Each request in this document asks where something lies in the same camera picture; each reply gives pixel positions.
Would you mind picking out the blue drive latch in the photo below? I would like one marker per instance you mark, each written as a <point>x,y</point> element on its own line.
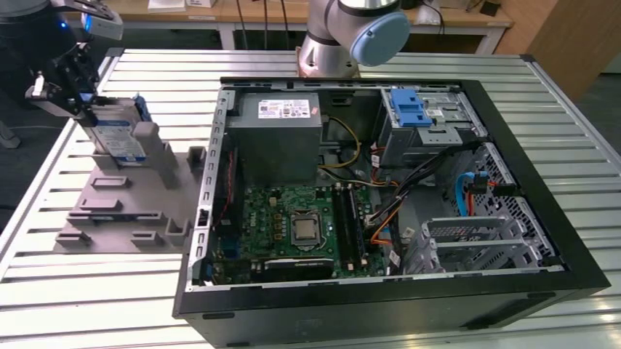
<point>407,105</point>

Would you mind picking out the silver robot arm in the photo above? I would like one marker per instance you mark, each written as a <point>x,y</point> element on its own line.
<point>330,54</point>

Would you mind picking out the black PC case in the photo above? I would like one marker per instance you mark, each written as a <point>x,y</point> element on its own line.
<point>339,312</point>

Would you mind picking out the wooden cabinet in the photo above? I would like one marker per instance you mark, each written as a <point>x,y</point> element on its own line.
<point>571,43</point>

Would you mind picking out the grey parts rack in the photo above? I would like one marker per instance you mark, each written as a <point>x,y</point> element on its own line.
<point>125,203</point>

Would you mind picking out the green motherboard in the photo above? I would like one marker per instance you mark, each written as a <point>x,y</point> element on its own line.
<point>262,218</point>

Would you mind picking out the silver CPU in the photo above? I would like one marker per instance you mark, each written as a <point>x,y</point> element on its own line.
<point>306,230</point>

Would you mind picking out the metal disk bay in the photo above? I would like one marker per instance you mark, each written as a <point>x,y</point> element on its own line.
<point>485,243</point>

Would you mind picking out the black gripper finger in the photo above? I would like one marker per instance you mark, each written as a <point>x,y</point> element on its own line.
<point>89,72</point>
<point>68,80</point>

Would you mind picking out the hard disk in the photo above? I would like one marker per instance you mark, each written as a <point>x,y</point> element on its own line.
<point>116,138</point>

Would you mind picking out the wooden desk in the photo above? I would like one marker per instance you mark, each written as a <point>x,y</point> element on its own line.
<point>169,15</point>

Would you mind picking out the black graphics card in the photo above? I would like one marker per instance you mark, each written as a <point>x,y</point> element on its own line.
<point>295,267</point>

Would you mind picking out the white box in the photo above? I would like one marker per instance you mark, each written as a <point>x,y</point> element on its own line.
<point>164,4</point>
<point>200,3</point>

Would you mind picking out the silver drive cage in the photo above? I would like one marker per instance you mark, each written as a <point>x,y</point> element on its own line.
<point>436,138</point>

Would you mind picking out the CPU socket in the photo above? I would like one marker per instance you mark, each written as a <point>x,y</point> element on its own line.
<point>304,212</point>

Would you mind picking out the black item on desk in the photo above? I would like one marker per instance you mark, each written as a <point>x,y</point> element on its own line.
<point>490,7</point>

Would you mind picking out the grey metal foot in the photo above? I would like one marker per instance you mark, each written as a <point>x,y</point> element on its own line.
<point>6,138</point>

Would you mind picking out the grey power supply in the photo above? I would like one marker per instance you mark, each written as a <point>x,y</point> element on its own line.
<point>271,152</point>

